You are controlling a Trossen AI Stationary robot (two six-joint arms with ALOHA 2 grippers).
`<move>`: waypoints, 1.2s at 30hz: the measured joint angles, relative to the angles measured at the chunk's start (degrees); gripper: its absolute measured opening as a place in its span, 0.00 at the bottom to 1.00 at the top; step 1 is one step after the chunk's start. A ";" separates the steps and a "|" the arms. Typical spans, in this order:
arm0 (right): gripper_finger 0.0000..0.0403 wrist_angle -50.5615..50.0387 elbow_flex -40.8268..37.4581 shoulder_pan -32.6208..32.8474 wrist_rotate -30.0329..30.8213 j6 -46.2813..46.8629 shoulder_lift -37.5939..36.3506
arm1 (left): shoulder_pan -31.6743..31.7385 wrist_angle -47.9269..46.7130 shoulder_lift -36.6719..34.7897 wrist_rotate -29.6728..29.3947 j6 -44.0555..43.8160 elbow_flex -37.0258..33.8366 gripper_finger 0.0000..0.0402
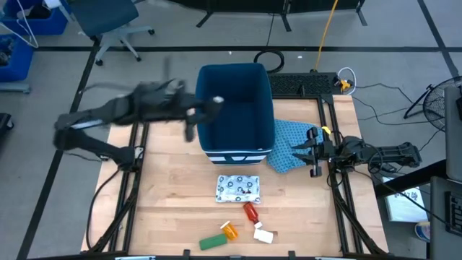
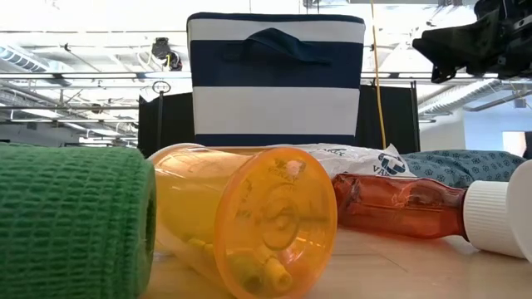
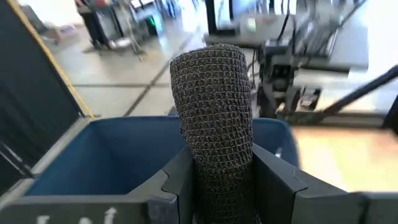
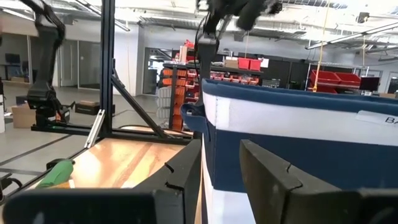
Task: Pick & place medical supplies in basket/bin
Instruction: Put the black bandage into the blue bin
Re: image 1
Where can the dark blue office chair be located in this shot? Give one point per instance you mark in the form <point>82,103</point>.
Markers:
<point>104,14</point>

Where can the black remote control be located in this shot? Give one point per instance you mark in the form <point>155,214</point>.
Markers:
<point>388,168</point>

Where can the small white box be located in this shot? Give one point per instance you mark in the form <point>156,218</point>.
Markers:
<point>263,235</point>

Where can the yellow plug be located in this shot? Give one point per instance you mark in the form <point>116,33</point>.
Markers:
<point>344,85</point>

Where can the green rectangular block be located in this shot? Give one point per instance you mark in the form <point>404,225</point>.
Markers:
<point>213,242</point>

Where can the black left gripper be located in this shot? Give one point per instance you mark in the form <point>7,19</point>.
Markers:
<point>202,110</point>

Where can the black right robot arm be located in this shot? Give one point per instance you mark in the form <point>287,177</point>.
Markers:
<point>390,153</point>

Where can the black floor fan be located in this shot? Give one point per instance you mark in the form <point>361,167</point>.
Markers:
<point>436,104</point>

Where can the black room divider panel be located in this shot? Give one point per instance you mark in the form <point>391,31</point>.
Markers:
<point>252,3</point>

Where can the navy white-striped fabric basket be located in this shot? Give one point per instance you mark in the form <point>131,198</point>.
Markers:
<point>236,108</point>

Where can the orange pill bottle white cap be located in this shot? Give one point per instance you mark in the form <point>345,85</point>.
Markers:
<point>230,231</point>

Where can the blue patterned cloth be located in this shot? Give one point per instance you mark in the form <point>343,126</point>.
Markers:
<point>285,137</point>

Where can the blue plastic bin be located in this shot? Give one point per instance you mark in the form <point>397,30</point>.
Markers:
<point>19,61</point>
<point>47,25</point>

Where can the white printed paper sheet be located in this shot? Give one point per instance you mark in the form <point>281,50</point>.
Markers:
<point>404,207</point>

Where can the grey monitor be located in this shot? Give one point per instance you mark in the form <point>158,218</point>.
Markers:
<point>453,137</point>

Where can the red pill bottle white cap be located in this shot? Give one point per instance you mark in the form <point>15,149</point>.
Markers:
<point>250,212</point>

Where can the black perforated box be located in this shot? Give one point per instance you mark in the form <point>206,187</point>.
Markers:
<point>303,83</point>

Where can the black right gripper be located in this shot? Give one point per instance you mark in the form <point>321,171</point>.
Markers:
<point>325,150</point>

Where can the black aluminium table frame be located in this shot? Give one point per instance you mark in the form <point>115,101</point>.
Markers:
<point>326,98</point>

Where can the blue yellow round object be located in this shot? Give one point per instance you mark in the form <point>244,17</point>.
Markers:
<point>423,231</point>

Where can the white printed plastic package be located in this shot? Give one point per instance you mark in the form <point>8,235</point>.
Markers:
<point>238,187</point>

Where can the yellow tag on gripper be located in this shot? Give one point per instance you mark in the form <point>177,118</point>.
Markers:
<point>326,130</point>

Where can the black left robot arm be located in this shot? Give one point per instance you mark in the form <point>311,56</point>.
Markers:
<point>94,146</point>

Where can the black side desk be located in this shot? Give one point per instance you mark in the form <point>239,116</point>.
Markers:
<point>444,216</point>

